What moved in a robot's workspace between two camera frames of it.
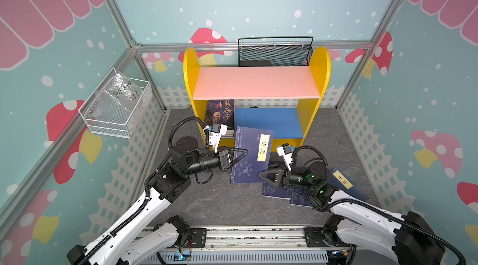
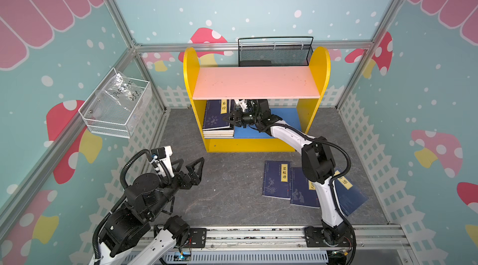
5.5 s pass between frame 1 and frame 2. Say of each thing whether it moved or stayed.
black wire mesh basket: stayed
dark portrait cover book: moved
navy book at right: stayed
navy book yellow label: moved
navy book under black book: stayed
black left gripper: moved
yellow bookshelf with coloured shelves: stayed
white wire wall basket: stayed
